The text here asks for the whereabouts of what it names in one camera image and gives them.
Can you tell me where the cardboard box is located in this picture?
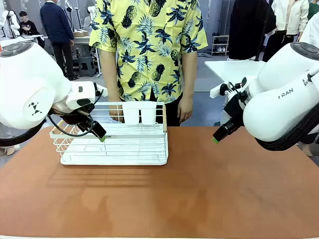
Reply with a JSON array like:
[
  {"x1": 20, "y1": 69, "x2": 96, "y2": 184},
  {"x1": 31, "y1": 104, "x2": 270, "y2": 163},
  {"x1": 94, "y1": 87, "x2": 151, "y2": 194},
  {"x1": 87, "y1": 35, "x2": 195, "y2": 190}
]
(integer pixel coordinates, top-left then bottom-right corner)
[{"x1": 73, "y1": 29, "x2": 90, "y2": 38}]

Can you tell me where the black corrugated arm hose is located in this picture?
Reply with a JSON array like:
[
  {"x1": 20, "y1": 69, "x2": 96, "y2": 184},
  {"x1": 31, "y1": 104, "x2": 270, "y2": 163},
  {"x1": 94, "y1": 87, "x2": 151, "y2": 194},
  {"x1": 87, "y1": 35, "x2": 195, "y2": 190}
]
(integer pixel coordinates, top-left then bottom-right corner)
[
  {"x1": 255, "y1": 102, "x2": 319, "y2": 152},
  {"x1": 0, "y1": 119, "x2": 47, "y2": 147}
]

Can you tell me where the person's right forearm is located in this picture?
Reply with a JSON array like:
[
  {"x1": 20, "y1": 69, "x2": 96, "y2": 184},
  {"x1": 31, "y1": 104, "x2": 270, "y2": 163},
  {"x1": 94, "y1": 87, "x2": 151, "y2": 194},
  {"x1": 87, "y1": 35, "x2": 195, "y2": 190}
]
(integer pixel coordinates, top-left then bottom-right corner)
[{"x1": 102, "y1": 72, "x2": 121, "y2": 112}]

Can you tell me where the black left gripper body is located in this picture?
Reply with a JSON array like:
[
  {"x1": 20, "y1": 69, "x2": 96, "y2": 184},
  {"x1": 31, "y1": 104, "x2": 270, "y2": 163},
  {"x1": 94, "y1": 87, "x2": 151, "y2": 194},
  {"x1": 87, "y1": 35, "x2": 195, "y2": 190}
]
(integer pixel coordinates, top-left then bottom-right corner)
[{"x1": 51, "y1": 103, "x2": 95, "y2": 126}]

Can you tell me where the white cutlery holder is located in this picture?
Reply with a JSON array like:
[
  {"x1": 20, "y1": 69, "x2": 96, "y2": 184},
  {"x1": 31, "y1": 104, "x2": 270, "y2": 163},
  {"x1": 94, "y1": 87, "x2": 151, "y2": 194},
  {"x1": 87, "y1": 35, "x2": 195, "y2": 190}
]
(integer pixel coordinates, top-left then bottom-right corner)
[{"x1": 121, "y1": 103, "x2": 158, "y2": 125}]

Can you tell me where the person's right hand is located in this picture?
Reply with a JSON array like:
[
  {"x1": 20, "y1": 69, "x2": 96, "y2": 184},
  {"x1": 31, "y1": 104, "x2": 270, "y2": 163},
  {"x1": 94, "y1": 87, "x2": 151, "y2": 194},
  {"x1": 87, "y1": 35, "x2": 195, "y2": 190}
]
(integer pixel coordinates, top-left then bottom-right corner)
[{"x1": 109, "y1": 107, "x2": 125, "y2": 124}]

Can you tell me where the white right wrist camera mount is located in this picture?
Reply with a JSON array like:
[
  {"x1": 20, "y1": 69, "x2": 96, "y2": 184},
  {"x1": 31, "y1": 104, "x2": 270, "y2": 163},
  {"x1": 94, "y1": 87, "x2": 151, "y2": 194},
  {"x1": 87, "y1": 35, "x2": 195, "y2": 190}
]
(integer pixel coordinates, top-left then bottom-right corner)
[{"x1": 210, "y1": 81, "x2": 250, "y2": 99}]

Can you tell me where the white wire dish rack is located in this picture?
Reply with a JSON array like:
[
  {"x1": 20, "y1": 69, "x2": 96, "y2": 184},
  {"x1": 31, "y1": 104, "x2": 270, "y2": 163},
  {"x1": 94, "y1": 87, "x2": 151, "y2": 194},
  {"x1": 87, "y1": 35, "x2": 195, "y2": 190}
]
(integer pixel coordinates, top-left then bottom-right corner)
[{"x1": 49, "y1": 101, "x2": 169, "y2": 166}]

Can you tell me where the white shoe rack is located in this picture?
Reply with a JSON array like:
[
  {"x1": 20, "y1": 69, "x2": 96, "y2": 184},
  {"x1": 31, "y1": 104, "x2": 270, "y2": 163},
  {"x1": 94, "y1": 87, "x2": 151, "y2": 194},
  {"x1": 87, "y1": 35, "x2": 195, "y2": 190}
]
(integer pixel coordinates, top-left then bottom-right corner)
[{"x1": 211, "y1": 34, "x2": 229, "y2": 57}]

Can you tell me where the grey step stool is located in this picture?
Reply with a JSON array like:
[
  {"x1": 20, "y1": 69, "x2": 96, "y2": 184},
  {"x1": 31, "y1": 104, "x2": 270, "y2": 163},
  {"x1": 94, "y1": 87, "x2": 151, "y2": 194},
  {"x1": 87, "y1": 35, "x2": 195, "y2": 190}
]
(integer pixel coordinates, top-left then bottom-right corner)
[{"x1": 72, "y1": 37, "x2": 100, "y2": 77}]

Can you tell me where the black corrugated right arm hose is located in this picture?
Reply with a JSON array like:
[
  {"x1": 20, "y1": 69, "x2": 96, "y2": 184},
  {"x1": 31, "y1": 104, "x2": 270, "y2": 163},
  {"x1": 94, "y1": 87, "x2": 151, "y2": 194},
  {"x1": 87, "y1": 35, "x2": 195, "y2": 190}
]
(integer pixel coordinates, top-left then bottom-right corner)
[{"x1": 255, "y1": 102, "x2": 319, "y2": 152}]

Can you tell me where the seated person in black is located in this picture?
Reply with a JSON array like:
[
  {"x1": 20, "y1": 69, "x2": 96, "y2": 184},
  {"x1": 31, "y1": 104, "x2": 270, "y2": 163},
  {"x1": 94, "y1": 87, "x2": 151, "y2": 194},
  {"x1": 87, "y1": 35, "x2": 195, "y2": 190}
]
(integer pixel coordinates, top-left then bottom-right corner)
[{"x1": 18, "y1": 11, "x2": 45, "y2": 48}]

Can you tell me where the person's left hand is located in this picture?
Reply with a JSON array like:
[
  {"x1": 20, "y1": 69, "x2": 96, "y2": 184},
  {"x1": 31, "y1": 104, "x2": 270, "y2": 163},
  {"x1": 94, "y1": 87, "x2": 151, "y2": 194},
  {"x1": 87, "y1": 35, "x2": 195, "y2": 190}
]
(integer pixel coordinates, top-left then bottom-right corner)
[{"x1": 178, "y1": 96, "x2": 194, "y2": 123}]

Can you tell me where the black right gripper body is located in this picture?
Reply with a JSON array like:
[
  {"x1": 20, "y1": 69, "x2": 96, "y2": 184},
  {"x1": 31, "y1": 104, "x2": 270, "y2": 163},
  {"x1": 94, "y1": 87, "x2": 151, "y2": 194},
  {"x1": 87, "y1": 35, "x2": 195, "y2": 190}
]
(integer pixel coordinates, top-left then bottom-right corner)
[{"x1": 222, "y1": 92, "x2": 247, "y2": 129}]

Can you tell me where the white background table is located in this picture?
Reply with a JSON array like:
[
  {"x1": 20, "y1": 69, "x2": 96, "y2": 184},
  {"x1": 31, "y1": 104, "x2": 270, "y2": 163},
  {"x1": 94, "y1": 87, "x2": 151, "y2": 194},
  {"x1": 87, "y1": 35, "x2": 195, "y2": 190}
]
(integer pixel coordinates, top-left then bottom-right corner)
[{"x1": 204, "y1": 59, "x2": 267, "y2": 87}]

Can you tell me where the person's left forearm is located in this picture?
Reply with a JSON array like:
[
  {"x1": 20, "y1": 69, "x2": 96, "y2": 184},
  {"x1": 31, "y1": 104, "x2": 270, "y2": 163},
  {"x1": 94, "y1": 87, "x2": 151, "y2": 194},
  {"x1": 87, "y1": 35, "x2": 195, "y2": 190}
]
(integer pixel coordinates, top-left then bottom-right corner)
[{"x1": 180, "y1": 72, "x2": 198, "y2": 99}]

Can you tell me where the person in white top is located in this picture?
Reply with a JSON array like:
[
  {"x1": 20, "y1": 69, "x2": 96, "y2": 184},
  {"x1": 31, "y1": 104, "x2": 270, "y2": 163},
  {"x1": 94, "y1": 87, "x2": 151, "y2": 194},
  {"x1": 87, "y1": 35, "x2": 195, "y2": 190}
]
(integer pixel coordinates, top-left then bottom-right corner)
[{"x1": 298, "y1": 11, "x2": 319, "y2": 50}]

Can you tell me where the person in white jacket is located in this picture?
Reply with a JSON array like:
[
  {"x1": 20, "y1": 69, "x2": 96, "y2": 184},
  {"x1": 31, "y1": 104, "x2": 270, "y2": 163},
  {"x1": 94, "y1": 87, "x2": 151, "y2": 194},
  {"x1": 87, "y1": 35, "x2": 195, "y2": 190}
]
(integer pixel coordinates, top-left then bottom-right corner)
[{"x1": 263, "y1": 0, "x2": 310, "y2": 63}]

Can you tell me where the hanging black coat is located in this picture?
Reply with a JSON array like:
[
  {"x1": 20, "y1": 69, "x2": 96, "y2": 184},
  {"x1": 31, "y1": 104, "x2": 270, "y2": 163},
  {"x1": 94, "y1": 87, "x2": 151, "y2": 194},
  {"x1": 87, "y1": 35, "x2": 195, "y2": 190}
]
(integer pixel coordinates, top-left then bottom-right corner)
[{"x1": 228, "y1": 0, "x2": 276, "y2": 60}]

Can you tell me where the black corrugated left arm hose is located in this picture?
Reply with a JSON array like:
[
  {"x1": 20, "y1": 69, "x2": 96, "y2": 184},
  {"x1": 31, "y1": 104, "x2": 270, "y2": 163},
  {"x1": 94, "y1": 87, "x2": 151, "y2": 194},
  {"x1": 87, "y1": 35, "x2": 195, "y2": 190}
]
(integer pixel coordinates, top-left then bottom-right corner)
[{"x1": 0, "y1": 119, "x2": 47, "y2": 147}]

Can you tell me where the person in yellow pineapple shirt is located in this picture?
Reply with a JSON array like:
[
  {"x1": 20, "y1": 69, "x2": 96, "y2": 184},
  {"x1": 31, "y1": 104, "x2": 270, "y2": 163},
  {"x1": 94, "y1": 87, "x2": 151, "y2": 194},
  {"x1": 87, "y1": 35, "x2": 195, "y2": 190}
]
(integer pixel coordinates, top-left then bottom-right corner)
[{"x1": 89, "y1": 0, "x2": 209, "y2": 127}]

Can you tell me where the man in navy jacket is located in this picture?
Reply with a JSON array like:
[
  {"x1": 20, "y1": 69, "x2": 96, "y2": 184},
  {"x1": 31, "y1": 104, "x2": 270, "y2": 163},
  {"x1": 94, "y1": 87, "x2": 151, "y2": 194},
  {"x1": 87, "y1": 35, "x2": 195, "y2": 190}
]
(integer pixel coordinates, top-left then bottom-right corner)
[{"x1": 39, "y1": 0, "x2": 75, "y2": 81}]

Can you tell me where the thin black cable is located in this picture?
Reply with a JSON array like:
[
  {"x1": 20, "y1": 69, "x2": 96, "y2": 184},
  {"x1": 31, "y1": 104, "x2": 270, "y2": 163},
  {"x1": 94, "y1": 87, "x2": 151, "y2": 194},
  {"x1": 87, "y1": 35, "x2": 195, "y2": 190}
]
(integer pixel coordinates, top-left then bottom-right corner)
[{"x1": 47, "y1": 89, "x2": 105, "y2": 137}]

